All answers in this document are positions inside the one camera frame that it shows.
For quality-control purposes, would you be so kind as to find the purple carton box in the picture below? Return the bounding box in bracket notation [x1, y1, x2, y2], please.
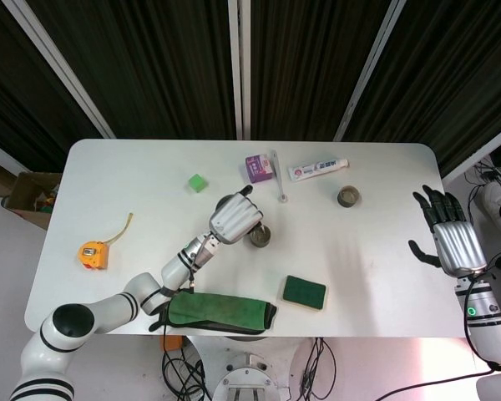
[245, 154, 274, 185]

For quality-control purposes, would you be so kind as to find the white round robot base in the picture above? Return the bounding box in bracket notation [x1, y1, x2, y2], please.
[183, 333, 318, 401]

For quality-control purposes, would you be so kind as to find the green microfibre cloth black trim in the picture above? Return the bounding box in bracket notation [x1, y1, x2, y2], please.
[149, 291, 278, 337]

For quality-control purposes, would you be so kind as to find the white black machine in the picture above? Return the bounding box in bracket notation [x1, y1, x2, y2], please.
[482, 179, 501, 233]

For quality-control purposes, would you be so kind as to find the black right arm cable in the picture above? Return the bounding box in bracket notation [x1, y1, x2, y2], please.
[396, 271, 501, 396]

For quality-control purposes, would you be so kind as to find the orange object under table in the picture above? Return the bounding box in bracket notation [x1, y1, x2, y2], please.
[163, 333, 183, 354]

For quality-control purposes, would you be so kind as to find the white clear toothbrush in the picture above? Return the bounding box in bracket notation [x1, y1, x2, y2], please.
[270, 150, 289, 205]

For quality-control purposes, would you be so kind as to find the dark green ceramic cup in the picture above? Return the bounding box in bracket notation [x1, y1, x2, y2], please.
[249, 225, 272, 248]
[337, 185, 362, 209]

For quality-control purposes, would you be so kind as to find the white upright frame post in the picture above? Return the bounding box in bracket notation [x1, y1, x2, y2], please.
[227, 0, 252, 141]

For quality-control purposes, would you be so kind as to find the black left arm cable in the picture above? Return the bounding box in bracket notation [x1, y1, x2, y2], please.
[161, 233, 216, 401]

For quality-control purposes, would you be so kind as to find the green cube block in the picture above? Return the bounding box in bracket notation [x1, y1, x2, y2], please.
[187, 173, 208, 194]

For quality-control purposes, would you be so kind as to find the green yellow scouring sponge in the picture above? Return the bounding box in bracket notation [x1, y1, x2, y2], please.
[278, 274, 328, 312]

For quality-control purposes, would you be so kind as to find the brown cardboard box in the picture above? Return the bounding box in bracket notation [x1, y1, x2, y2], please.
[2, 170, 62, 231]

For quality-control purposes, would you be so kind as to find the black cable bundle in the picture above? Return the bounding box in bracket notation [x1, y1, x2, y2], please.
[299, 337, 338, 401]
[161, 350, 212, 401]

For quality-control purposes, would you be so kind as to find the white toothpaste tube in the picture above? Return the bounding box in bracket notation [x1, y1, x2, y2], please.
[286, 157, 351, 182]

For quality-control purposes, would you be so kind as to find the black pleated curtain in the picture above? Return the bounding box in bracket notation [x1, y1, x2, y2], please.
[0, 0, 501, 176]

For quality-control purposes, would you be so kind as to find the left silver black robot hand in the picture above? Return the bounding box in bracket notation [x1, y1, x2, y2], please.
[207, 185, 265, 246]

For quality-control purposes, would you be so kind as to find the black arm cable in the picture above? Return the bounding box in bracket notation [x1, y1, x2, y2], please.
[161, 233, 216, 401]
[396, 271, 501, 396]

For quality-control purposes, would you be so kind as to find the white slanted frame post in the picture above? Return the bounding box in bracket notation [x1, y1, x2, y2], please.
[0, 0, 118, 140]
[332, 0, 408, 142]

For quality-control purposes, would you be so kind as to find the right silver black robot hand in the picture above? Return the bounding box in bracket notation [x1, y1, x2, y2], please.
[407, 185, 488, 277]

